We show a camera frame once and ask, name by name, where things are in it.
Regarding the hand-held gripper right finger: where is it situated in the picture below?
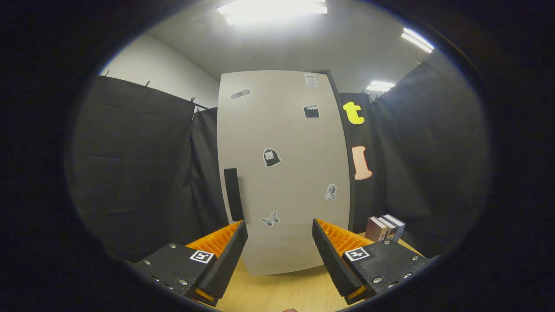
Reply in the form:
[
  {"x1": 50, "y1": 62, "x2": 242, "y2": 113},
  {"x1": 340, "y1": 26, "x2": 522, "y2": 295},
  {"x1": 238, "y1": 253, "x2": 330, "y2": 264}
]
[{"x1": 312, "y1": 218, "x2": 434, "y2": 305}]

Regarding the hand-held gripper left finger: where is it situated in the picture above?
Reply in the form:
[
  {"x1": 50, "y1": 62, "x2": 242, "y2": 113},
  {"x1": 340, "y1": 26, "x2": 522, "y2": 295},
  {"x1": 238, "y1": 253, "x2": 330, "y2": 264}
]
[{"x1": 130, "y1": 219, "x2": 248, "y2": 306}]

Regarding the light grey cabinet door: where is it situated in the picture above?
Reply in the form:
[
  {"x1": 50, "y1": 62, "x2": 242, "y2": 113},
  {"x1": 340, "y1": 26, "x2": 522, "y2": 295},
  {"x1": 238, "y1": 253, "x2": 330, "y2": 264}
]
[{"x1": 217, "y1": 70, "x2": 351, "y2": 276}]

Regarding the pink book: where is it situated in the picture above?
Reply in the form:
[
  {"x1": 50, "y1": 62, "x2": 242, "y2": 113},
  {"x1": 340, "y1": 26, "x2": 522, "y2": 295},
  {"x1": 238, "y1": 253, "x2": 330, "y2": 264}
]
[{"x1": 365, "y1": 217, "x2": 388, "y2": 242}]

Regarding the black backdrop cloth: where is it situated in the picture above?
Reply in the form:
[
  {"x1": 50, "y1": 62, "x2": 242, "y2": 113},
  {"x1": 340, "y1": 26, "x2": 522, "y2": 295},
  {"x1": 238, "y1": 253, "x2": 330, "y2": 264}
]
[{"x1": 65, "y1": 61, "x2": 493, "y2": 260}]

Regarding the dark grey cabinet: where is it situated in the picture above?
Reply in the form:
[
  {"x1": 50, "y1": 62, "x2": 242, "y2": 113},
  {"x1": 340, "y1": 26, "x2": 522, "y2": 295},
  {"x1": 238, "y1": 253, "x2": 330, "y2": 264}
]
[{"x1": 325, "y1": 69, "x2": 357, "y2": 234}]

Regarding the narrow ceiling light panel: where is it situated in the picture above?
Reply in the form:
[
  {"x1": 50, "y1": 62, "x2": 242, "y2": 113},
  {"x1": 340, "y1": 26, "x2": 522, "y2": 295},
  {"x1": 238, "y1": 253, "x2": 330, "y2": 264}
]
[{"x1": 401, "y1": 27, "x2": 435, "y2": 53}]

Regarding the large ceiling light panel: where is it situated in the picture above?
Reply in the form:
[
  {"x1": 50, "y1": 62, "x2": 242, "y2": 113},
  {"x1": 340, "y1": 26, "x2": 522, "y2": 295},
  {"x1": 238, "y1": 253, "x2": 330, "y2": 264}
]
[{"x1": 217, "y1": 0, "x2": 328, "y2": 26}]

